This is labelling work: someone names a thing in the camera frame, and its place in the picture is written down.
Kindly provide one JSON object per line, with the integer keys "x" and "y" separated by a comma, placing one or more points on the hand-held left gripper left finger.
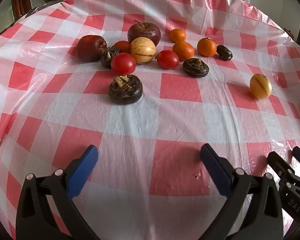
{"x": 83, "y": 170}

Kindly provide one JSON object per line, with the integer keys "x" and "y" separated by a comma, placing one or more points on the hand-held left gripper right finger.
{"x": 215, "y": 170}

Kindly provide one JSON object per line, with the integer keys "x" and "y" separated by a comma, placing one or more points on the golden yellow pepino melon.
{"x": 260, "y": 86}

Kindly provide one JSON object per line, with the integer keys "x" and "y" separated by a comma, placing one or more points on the dark brown water chestnut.
{"x": 224, "y": 52}
{"x": 125, "y": 90}
{"x": 195, "y": 67}
{"x": 107, "y": 58}

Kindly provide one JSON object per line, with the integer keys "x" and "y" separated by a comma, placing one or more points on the red tomato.
{"x": 123, "y": 64}
{"x": 167, "y": 59}
{"x": 123, "y": 45}

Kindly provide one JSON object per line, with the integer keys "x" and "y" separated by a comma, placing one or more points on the dark red apple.
{"x": 143, "y": 33}
{"x": 90, "y": 48}

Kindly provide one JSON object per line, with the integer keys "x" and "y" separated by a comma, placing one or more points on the orange mandarin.
{"x": 206, "y": 47}
{"x": 183, "y": 50}
{"x": 178, "y": 35}

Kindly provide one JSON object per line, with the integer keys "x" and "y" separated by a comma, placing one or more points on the pale striped pepino melon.
{"x": 143, "y": 50}

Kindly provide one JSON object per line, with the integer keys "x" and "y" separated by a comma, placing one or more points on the red white checked tablecloth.
{"x": 150, "y": 122}

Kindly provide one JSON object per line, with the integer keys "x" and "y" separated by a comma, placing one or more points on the brown wooden door frame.
{"x": 21, "y": 1}

